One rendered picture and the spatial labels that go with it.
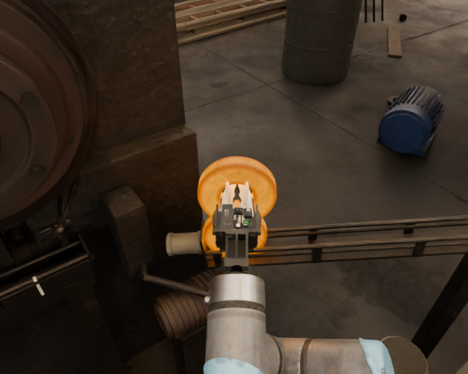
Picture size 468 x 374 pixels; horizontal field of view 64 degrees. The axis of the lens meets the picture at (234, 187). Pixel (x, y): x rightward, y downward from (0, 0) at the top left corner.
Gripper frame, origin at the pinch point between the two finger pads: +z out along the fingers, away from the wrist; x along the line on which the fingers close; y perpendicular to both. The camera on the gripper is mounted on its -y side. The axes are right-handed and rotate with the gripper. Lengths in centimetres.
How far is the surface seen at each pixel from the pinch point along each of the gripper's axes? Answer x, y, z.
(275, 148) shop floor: -25, -130, 116
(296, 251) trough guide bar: -14.9, -24.9, -3.1
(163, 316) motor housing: 18.7, -38.4, -15.6
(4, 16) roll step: 32.8, 31.1, 7.3
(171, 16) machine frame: 15.0, 12.7, 36.7
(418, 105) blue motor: -107, -98, 124
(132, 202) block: 24.6, -14.5, 4.4
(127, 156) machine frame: 26.6, -10.1, 15.0
